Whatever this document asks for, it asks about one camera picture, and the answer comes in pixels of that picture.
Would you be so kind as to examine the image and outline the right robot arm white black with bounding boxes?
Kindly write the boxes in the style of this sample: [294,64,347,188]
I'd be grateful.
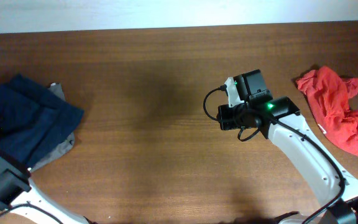
[215,70,358,223]

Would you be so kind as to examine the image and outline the red mesh garment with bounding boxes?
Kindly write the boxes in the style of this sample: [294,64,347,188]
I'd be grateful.
[295,66,358,156]

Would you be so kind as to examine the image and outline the grey folded garment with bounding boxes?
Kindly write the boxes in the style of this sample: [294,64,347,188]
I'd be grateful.
[29,83,75,172]

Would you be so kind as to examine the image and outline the navy blue shorts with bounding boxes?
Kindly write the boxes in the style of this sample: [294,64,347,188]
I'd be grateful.
[0,75,84,168]

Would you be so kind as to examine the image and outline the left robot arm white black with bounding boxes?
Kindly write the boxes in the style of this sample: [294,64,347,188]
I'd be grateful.
[0,118,92,224]

